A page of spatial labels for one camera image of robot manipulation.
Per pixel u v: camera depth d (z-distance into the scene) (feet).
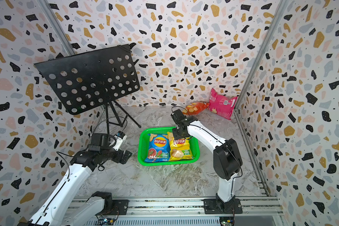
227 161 1.58
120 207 2.40
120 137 2.25
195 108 3.50
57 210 1.31
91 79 2.25
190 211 2.41
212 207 2.40
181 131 2.19
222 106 3.50
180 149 2.88
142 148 2.93
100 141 1.93
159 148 2.88
